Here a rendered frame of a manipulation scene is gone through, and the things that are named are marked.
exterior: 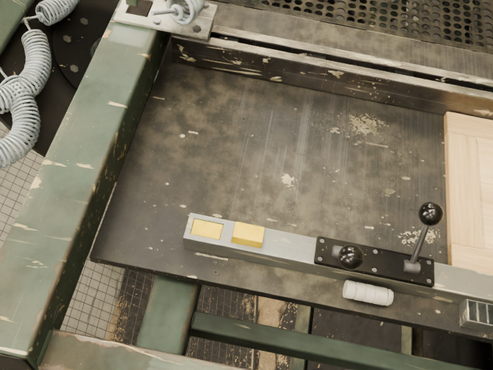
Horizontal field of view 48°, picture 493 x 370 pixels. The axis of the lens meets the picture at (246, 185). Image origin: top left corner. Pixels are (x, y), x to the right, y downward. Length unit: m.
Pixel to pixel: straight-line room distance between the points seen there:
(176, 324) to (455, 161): 0.62
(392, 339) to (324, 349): 1.93
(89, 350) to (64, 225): 0.19
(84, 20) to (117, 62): 0.73
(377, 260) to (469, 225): 0.22
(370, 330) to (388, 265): 2.07
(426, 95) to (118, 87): 0.62
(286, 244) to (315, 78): 0.40
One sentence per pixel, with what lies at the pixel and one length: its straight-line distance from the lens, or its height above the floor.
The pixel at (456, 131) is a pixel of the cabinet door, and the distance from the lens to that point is 1.21.
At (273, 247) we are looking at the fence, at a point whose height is 1.58.
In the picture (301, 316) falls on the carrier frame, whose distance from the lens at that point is 2.14.
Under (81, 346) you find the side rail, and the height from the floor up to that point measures 1.80.
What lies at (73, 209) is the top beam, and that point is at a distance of 0.90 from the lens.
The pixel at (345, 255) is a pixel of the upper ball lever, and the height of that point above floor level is 1.56.
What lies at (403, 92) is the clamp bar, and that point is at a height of 1.40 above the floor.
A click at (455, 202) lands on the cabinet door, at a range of 1.10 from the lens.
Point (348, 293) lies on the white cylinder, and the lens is 0.93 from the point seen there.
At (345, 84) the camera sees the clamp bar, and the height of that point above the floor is 1.50.
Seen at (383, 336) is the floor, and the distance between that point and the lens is 2.94.
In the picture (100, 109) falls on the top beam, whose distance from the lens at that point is 1.01.
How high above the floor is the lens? 2.05
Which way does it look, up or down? 25 degrees down
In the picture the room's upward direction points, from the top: 60 degrees counter-clockwise
